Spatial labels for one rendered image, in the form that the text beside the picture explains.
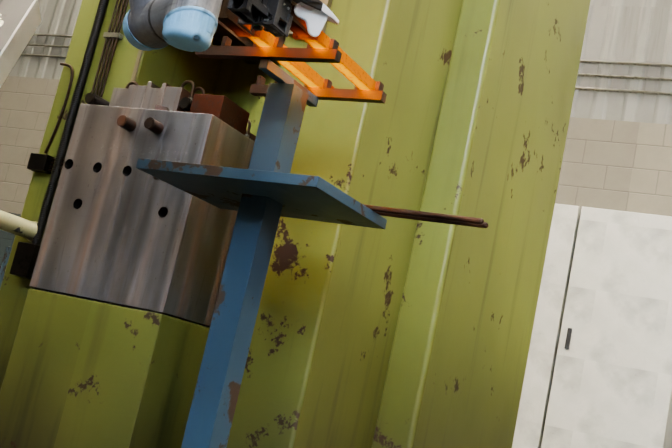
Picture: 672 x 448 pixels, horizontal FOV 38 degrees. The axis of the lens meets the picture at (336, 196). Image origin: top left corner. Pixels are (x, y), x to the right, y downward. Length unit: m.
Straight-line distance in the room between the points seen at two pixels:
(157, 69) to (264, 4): 1.07
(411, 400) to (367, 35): 0.91
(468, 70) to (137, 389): 1.22
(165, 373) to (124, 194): 0.41
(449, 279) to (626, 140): 5.76
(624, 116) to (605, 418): 2.52
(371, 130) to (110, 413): 0.85
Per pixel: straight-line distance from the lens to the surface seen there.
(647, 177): 8.14
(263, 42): 1.88
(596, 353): 7.24
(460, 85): 2.69
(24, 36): 2.66
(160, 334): 2.13
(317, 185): 1.70
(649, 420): 7.15
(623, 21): 8.65
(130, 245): 2.21
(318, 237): 2.20
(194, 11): 1.47
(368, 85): 1.99
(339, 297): 2.23
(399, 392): 2.54
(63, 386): 2.25
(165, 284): 2.13
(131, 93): 2.42
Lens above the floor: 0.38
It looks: 11 degrees up
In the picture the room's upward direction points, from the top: 12 degrees clockwise
